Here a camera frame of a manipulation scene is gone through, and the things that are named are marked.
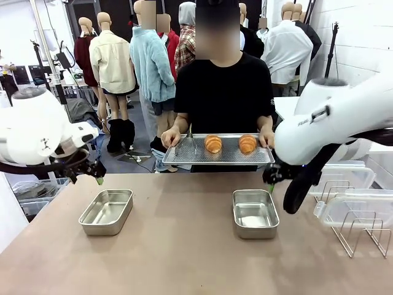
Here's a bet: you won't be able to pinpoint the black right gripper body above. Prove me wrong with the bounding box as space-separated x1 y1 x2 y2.
263 161 292 185

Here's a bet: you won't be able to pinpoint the mannequin in light-blue fleece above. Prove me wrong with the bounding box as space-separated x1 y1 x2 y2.
129 0 178 173

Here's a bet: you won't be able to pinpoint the black light stand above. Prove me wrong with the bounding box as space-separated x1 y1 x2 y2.
29 39 56 92

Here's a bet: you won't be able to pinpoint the person's left forearm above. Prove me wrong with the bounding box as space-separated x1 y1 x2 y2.
256 115 274 135

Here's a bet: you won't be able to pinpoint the mannequin in black-white jacket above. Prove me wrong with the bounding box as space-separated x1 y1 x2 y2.
294 2 322 87

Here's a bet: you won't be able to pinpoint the person's right forearm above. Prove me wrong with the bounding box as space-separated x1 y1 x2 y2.
170 112 190 132

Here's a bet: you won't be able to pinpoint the mannequin in plaid hooded shirt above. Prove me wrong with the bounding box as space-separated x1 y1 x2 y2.
174 1 197 74

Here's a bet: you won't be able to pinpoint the person's right hand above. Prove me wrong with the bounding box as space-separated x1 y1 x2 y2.
160 127 182 150

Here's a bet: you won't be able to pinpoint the mannequin in red jacket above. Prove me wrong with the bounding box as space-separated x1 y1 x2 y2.
156 14 181 82

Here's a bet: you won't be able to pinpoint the metal wire lid rack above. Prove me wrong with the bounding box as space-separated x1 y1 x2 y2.
313 180 392 259

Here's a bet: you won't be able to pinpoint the white side table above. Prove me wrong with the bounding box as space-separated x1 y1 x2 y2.
273 95 303 124

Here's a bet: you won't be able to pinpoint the grey clothes pile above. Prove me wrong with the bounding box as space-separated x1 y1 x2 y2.
66 98 102 130

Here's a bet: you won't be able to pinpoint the clear plastic snap lid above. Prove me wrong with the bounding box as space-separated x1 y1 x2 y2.
313 189 393 230
309 165 377 197

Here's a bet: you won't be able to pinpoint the mannequin in white shirt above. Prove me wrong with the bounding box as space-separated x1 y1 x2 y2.
260 1 314 87

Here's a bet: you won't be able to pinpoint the mannequin in black jacket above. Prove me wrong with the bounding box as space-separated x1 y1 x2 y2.
238 2 265 59

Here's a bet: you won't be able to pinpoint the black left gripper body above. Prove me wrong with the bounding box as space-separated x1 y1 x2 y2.
63 149 107 179

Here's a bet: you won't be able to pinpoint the person's left hand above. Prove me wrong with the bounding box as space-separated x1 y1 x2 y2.
259 130 276 149

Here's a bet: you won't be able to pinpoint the perforated metal baking tray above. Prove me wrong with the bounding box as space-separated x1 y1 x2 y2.
161 133 276 165

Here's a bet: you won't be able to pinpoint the rectangular stainless steel container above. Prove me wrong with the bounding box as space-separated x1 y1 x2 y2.
232 189 280 240
78 189 134 237

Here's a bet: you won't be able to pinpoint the mannequin in maroon sweater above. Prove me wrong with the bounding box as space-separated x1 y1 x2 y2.
74 17 99 89

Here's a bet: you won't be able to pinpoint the clear plastic storage bin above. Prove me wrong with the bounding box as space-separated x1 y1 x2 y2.
18 199 52 218
9 177 71 202

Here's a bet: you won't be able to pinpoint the metal serving tongs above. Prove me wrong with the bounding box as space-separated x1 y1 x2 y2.
174 131 199 155

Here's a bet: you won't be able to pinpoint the golden croissant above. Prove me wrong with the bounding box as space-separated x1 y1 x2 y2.
238 133 257 154
204 134 223 154

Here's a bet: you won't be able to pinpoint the black tripod stand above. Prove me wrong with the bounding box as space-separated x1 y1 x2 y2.
322 21 340 81

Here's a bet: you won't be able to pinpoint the blue cloth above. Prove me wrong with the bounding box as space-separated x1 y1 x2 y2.
88 121 107 160

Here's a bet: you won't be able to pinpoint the person in black t-shirt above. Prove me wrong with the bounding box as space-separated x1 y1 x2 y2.
174 0 274 173

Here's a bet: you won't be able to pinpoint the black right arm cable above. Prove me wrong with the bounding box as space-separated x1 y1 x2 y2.
282 127 393 215

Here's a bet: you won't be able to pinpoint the slanted metal pole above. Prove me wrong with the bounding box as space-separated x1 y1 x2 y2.
30 0 74 124

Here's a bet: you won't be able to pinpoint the mannequin in cream jacket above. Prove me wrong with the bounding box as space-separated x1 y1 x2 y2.
88 12 138 154

